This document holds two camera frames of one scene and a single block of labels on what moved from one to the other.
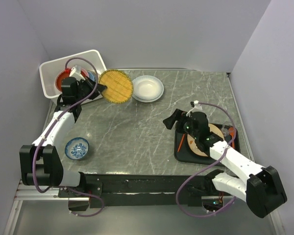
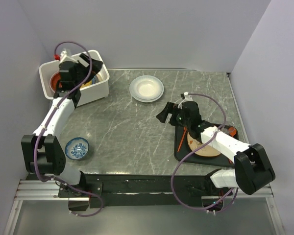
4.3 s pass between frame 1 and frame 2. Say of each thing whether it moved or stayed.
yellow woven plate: moved
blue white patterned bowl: stayed
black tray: stayed
